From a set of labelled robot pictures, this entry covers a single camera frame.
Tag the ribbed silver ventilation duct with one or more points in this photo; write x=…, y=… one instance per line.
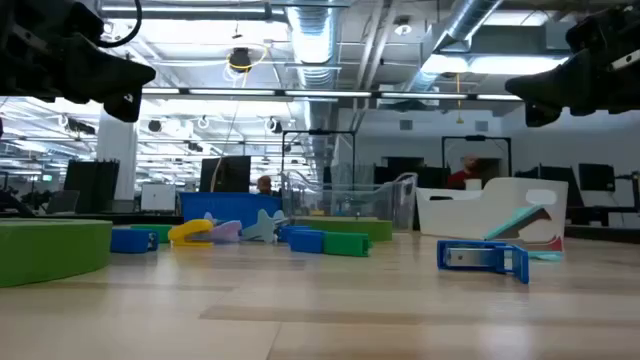
x=312, y=40
x=465, y=20

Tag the white plastic bin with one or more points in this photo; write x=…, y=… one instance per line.
x=450, y=215

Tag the black ceiling camera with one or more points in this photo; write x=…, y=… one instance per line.
x=240, y=59

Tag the blue-grey staple remover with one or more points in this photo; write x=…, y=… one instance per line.
x=263, y=227

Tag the grey office chair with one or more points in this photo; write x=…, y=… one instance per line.
x=62, y=202

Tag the blue and green stapler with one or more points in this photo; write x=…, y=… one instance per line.
x=345, y=244

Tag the yellow mini stapler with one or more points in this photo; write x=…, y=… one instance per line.
x=187, y=229

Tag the white pillar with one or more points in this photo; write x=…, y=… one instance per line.
x=117, y=160

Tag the blue mini stapler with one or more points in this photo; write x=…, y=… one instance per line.
x=131, y=241

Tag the teal staple remover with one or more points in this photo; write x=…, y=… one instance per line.
x=510, y=222

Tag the purple staple remover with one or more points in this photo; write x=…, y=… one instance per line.
x=227, y=231

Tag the white cabinet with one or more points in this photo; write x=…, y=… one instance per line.
x=157, y=197

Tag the blue plastic basket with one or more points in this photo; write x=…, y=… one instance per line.
x=225, y=207

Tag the black partition panel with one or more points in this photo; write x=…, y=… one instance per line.
x=90, y=185

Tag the clear plastic bin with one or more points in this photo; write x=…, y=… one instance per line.
x=380, y=200

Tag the person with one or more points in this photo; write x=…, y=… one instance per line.
x=457, y=179
x=264, y=184

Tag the round white ceiling sensor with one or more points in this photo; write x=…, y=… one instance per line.
x=402, y=27

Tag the long ceiling light strip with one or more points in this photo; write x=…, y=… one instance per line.
x=325, y=93

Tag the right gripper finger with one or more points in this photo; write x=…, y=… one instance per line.
x=560, y=70
x=555, y=96

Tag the small green tape roll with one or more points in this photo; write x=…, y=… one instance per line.
x=360, y=229

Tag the green mini stapler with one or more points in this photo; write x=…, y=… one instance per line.
x=162, y=232

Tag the large green tape roll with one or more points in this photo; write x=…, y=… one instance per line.
x=50, y=250

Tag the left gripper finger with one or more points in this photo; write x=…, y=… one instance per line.
x=100, y=86
x=100, y=62

